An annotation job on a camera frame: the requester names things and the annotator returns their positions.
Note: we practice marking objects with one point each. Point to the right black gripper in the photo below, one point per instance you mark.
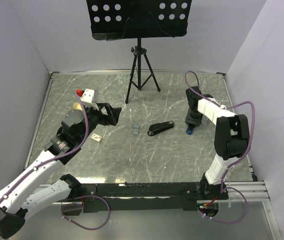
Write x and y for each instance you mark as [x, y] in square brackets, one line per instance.
[189, 120]

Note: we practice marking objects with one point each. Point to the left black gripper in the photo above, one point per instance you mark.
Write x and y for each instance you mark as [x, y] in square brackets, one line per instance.
[106, 119]

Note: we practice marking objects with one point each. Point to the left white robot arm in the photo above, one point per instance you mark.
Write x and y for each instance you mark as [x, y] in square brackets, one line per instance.
[19, 200]

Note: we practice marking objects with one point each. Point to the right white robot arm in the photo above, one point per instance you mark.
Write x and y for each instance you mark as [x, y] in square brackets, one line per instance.
[231, 136]

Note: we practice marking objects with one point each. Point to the black stapler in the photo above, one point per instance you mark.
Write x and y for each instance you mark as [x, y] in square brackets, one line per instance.
[158, 128]

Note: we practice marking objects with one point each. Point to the small playing card box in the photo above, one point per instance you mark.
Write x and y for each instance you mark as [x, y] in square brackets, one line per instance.
[96, 137]

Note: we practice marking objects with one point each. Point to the beige toy microphone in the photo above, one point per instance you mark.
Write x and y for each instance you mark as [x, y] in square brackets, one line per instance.
[77, 106]

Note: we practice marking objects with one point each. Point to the black music stand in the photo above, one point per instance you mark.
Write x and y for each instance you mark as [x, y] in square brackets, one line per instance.
[113, 20]

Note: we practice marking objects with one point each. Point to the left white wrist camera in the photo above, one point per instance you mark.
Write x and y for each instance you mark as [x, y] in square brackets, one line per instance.
[88, 97]

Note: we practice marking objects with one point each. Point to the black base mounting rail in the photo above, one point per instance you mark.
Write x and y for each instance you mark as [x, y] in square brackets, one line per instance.
[143, 196]

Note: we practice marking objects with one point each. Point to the aluminium extrusion rail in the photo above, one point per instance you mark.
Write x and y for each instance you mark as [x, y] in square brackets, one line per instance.
[253, 191]

